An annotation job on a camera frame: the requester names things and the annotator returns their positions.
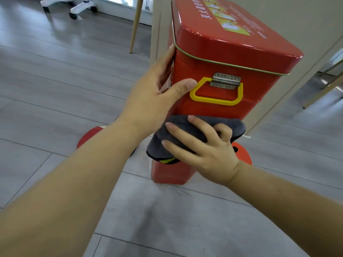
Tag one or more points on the red fire extinguisher box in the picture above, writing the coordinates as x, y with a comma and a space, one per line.
222, 56

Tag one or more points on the person's left forearm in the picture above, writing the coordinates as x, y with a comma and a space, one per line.
67, 195

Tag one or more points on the person's right hand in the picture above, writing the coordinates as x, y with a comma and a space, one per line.
211, 155

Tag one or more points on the person's left hand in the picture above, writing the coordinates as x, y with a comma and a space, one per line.
150, 104

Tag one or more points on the white folding table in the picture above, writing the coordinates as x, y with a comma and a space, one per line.
56, 1
81, 7

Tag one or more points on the person's right forearm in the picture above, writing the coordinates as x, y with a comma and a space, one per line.
289, 208

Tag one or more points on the dark grey cleaning cloth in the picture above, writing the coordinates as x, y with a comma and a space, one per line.
187, 123

